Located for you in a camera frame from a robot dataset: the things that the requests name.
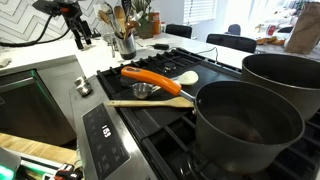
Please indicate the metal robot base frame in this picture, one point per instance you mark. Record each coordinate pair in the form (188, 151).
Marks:
(33, 171)

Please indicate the light wooden spoon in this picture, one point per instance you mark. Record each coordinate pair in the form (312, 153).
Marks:
(119, 15)

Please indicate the silver stove knob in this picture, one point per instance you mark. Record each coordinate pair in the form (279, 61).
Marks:
(80, 81)
(85, 90)

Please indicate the black stove control panel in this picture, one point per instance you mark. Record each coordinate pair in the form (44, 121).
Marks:
(105, 143)

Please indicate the metallic measuring spoon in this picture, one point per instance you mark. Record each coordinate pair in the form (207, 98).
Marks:
(142, 91)

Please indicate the black power adapter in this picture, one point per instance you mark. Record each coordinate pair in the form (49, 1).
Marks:
(161, 46)

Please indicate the brown wooden spoon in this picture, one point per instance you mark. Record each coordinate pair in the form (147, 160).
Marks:
(130, 26)

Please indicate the white window blind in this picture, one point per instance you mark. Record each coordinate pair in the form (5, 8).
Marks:
(199, 10)

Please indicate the black camera on tripod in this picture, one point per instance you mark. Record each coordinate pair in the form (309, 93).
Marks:
(75, 23)

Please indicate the wooden spatula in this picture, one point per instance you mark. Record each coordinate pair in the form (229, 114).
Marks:
(150, 103)

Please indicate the cream white spoon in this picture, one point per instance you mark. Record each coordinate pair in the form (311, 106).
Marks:
(188, 78)

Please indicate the grey blue chair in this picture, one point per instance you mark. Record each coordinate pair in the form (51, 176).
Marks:
(234, 29)

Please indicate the black dining chair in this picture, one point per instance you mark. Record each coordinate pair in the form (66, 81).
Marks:
(231, 42)
(179, 30)

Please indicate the large dark pot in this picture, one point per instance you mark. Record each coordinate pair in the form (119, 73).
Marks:
(283, 90)

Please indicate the black slotted spatula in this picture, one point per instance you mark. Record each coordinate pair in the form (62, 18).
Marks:
(126, 6)

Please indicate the metallic utensil holder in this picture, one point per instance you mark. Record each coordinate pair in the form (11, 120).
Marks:
(126, 46)

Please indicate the potted green plant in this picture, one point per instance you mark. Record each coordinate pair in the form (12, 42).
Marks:
(145, 26)

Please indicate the brown paper bag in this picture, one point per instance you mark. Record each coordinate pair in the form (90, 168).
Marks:
(305, 30)

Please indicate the black gas stove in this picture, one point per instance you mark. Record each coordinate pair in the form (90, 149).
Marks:
(156, 123)

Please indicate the red can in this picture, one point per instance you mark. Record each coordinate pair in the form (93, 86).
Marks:
(271, 30)

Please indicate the stainless dishwasher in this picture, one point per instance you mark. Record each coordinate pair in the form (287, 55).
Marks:
(30, 106)

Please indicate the orange juice bottle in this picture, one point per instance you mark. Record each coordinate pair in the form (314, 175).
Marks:
(156, 23)

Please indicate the small wooden spoon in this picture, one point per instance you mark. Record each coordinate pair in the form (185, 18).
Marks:
(103, 16)

